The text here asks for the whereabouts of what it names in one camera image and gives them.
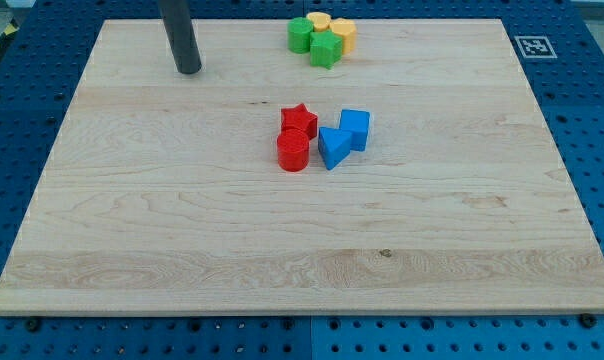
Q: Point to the blue cube block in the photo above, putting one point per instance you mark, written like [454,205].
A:
[357,123]

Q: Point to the yellow heart block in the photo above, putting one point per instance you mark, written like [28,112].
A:
[321,21]

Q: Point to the blue triangle block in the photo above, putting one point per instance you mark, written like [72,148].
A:
[334,145]

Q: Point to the red star block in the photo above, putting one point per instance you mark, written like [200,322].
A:
[300,118]

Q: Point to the green star block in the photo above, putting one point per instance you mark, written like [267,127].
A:
[325,49]

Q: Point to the wooden board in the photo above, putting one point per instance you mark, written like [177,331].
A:
[163,196]

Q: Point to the green cylinder block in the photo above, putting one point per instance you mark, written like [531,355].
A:
[298,35]

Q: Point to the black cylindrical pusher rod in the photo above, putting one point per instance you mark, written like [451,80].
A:
[178,25]

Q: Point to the red cylinder block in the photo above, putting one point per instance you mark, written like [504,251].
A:
[292,150]

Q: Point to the white fiducial marker tag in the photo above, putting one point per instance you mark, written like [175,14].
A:
[535,47]

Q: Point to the yellow hexagon block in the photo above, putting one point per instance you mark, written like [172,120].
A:
[346,29]

